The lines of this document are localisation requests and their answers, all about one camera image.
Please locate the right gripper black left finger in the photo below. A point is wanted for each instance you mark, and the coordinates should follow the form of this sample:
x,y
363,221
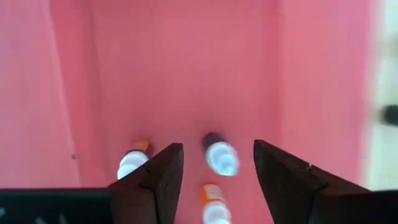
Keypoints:
x,y
155,193

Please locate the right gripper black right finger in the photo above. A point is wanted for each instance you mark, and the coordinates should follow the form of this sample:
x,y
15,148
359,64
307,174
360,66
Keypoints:
x,y
295,193

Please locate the pink translucent plastic bin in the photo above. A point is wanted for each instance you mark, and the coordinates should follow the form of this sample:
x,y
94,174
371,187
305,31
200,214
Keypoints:
x,y
186,62

